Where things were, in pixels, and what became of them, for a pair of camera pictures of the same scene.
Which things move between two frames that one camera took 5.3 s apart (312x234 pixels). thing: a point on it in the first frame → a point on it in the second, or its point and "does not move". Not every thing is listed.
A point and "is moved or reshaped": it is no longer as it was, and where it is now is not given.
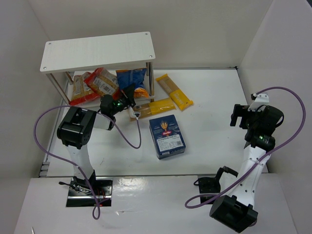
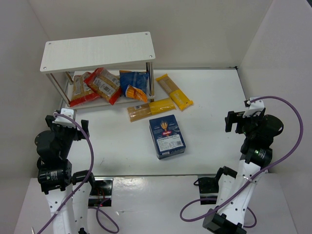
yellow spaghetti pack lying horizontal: x=142 y=110 does not move
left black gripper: x=128 y=98 → x=79 y=133
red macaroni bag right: x=103 y=83 does not move
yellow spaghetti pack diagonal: x=176 y=94 does not move
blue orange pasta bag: x=125 y=77 is moved or reshaped
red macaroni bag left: x=82 y=92 does not move
